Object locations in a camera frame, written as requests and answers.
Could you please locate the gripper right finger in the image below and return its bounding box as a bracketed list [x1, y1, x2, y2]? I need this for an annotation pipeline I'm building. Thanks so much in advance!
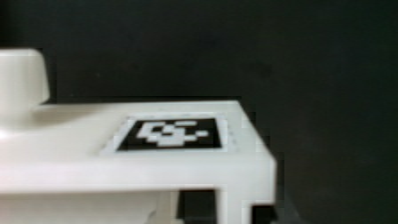
[251, 205, 297, 224]

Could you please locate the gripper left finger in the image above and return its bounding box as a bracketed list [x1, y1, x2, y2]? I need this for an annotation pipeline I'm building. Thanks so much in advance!
[148, 189, 221, 224]

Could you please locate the white drawer box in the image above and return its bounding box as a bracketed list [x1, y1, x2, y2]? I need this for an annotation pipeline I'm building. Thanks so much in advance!
[0, 48, 278, 224]

